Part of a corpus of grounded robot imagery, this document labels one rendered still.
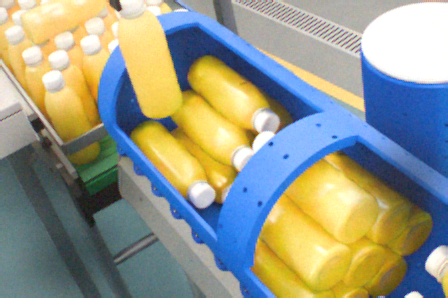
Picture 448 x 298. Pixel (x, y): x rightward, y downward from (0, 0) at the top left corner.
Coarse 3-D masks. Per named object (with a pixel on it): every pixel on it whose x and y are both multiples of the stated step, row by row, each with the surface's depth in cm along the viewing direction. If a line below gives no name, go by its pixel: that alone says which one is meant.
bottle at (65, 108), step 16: (64, 80) 130; (48, 96) 129; (64, 96) 129; (48, 112) 131; (64, 112) 130; (80, 112) 133; (64, 128) 132; (80, 128) 134; (64, 144) 136; (96, 144) 139; (80, 160) 138
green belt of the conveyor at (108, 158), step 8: (56, 144) 147; (104, 144) 143; (112, 144) 143; (104, 152) 141; (112, 152) 141; (96, 160) 140; (104, 160) 139; (112, 160) 140; (80, 168) 139; (88, 168) 138; (96, 168) 138; (104, 168) 139; (112, 168) 140; (80, 176) 137; (88, 176) 137; (96, 176) 138; (104, 176) 139; (112, 176) 140; (88, 184) 137; (96, 184) 138; (104, 184) 140; (88, 192) 139
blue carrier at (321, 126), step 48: (192, 48) 121; (240, 48) 105; (288, 96) 115; (288, 144) 84; (336, 144) 84; (384, 144) 85; (240, 192) 84; (432, 192) 77; (240, 240) 84; (432, 240) 95; (432, 288) 94
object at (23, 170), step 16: (16, 160) 140; (16, 176) 142; (32, 176) 144; (32, 192) 146; (48, 208) 151; (48, 224) 153; (64, 240) 158; (64, 256) 160; (80, 272) 166; (80, 288) 169; (96, 288) 172
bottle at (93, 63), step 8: (104, 48) 139; (88, 56) 137; (96, 56) 137; (104, 56) 138; (88, 64) 137; (96, 64) 137; (104, 64) 138; (88, 72) 138; (96, 72) 138; (88, 80) 140; (96, 80) 139; (96, 88) 140; (96, 96) 142; (96, 104) 145
